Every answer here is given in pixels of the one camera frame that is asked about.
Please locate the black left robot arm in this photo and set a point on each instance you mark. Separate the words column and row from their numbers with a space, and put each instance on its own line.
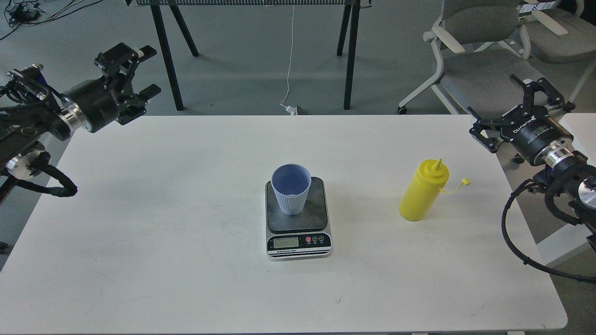
column 40, row 110

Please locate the digital kitchen scale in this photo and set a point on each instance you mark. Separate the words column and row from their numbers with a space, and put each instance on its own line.
column 302, row 236

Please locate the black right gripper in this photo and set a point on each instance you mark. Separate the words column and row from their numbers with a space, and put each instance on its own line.
column 534, row 134

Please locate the blue ribbed plastic cup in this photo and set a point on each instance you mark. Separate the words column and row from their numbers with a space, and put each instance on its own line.
column 291, row 184

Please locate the yellow squeeze bottle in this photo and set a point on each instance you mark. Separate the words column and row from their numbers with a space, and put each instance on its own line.
column 428, row 181

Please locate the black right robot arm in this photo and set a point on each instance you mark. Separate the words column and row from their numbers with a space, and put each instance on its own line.
column 567, row 181

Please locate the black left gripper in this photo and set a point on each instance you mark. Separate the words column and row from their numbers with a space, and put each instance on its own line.
column 95, row 103

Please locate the grey office chair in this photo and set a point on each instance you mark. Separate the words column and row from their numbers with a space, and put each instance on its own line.
column 477, row 46
column 562, row 34

